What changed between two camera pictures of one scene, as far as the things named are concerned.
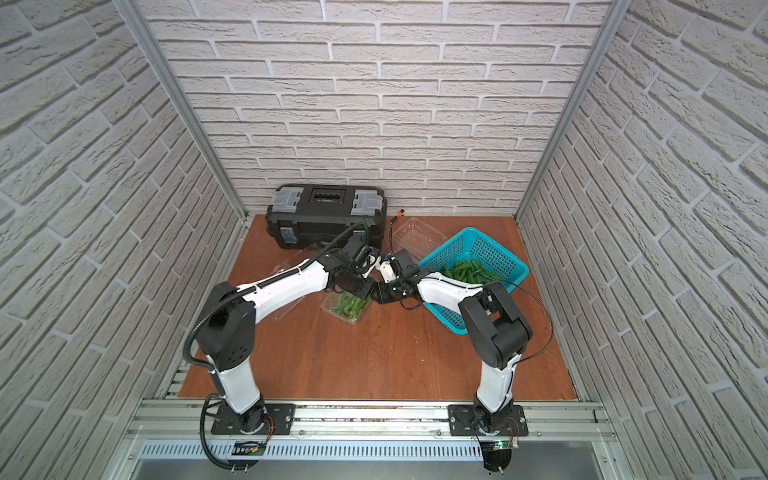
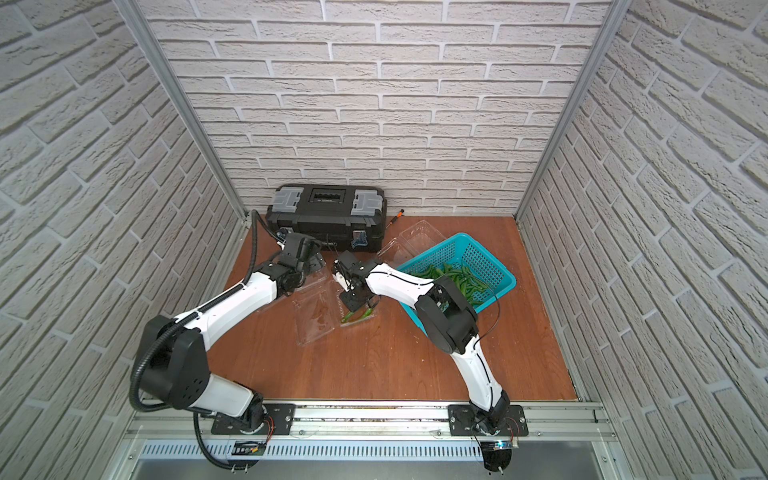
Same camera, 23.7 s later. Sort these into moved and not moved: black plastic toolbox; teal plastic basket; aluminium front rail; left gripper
Moved: teal plastic basket; left gripper
Not moved: aluminium front rail; black plastic toolbox
